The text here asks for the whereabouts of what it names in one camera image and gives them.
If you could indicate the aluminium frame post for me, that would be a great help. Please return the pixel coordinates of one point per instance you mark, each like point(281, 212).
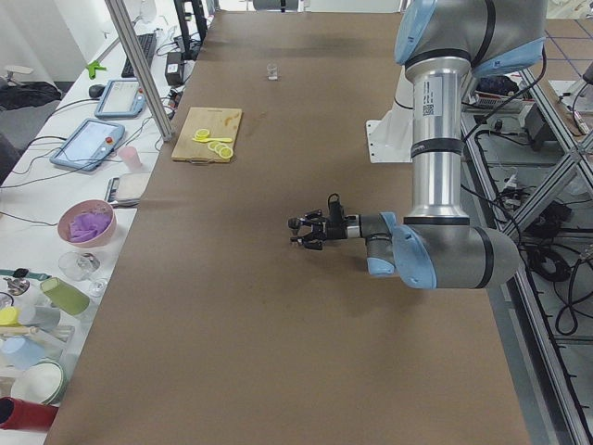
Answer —
point(123, 25)

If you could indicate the clear glass shaker cup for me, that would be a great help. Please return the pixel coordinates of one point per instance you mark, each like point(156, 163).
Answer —
point(272, 72)

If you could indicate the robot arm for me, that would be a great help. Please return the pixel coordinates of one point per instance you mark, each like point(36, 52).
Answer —
point(438, 44)

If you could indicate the red cylinder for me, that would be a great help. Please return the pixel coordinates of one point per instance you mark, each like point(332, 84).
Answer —
point(17, 414)

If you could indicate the blue teach pendant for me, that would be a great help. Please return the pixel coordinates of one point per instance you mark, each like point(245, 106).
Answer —
point(121, 99)
point(90, 144)

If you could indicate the white mounting pillar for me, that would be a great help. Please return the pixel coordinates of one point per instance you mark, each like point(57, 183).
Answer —
point(389, 139)

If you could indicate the green cup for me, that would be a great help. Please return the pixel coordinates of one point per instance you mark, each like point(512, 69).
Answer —
point(66, 297)

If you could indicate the steel jigger measuring cup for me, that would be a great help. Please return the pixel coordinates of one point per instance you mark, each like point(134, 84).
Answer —
point(294, 225)

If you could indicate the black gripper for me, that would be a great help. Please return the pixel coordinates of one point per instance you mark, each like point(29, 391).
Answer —
point(335, 230)

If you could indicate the wine glass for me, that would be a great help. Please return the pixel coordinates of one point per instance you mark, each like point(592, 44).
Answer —
point(78, 266)

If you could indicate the wooden cutting board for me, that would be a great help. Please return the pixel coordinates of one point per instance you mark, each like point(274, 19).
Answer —
point(221, 122)

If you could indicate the yellow plastic knife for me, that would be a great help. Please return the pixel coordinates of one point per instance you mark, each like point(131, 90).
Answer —
point(213, 139)

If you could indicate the pink bowl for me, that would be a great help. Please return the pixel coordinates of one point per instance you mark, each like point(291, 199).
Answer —
point(88, 224)

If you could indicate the pink cup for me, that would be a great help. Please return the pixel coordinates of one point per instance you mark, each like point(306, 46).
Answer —
point(129, 156)

